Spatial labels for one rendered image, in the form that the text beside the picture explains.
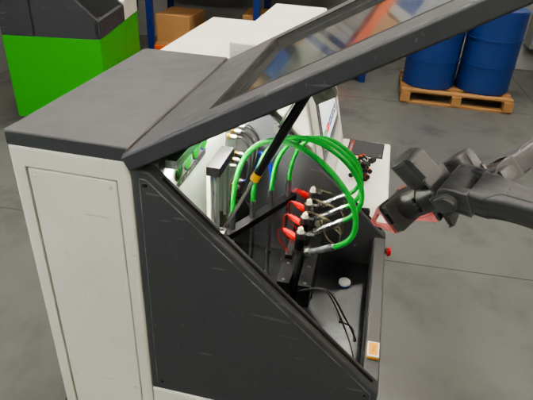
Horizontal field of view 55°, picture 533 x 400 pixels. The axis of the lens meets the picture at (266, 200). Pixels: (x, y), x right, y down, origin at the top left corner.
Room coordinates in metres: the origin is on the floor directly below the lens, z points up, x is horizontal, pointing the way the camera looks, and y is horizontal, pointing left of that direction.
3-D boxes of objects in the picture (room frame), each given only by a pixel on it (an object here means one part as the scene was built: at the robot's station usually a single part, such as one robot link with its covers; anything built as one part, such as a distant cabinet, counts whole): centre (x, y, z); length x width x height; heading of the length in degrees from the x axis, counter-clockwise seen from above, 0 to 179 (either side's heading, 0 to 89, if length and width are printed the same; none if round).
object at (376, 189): (1.85, -0.38, 0.97); 0.70 x 0.22 x 0.03; 169
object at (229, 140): (1.48, 0.11, 1.20); 0.13 x 0.03 x 0.31; 169
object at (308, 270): (1.31, -0.12, 0.91); 0.34 x 0.10 x 0.15; 169
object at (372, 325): (1.15, -0.33, 0.87); 0.62 x 0.04 x 0.16; 169
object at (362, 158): (1.89, -0.39, 1.01); 0.23 x 0.11 x 0.06; 169
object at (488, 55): (5.86, -2.10, 0.51); 1.20 x 0.85 x 1.02; 80
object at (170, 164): (1.24, 0.16, 1.43); 0.54 x 0.03 x 0.02; 169
